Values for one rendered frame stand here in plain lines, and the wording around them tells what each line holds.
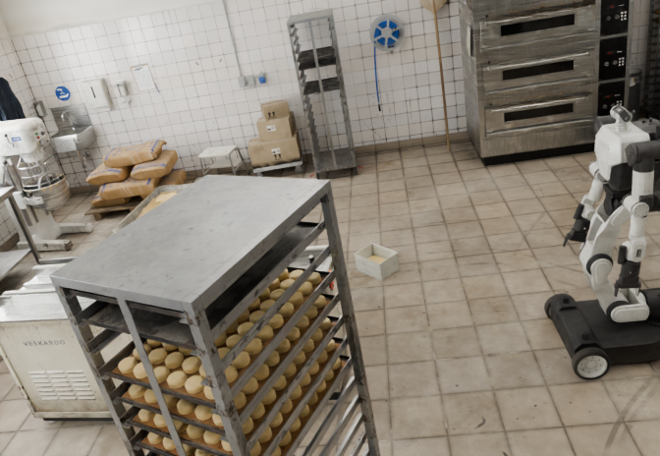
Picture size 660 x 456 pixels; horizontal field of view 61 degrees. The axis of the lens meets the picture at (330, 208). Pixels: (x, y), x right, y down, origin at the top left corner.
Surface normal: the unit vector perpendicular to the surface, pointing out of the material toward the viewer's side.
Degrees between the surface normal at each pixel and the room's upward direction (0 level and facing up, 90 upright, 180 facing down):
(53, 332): 90
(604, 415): 0
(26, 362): 90
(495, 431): 0
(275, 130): 90
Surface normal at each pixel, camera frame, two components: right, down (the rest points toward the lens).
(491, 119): -0.05, 0.45
